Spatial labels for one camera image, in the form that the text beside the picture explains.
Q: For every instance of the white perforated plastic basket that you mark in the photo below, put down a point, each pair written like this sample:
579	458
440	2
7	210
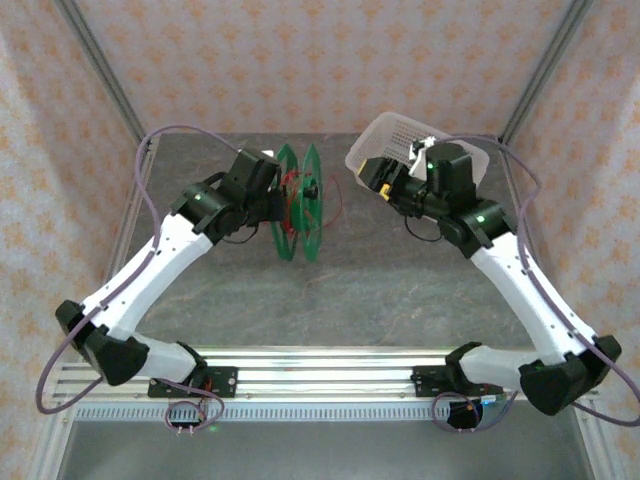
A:
395	127

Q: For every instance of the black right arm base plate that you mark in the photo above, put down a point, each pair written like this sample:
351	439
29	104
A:
425	385

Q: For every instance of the small green circuit board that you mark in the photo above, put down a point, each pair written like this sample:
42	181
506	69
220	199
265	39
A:
492	399

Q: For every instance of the aluminium corner post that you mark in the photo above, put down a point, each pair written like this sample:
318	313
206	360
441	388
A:
102	65
546	65

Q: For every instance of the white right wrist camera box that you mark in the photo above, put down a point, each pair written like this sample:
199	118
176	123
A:
417	155

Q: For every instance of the aluminium mounting rail frame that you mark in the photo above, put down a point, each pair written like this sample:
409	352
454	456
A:
325	372

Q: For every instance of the aluminium table side rail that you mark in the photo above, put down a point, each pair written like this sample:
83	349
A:
506	167
126	227

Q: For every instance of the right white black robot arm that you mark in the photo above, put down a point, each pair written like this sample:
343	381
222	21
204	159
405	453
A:
530	300

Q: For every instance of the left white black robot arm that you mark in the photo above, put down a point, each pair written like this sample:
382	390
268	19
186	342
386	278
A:
145	280

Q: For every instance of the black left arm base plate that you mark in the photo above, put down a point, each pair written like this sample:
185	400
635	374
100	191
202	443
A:
225	382

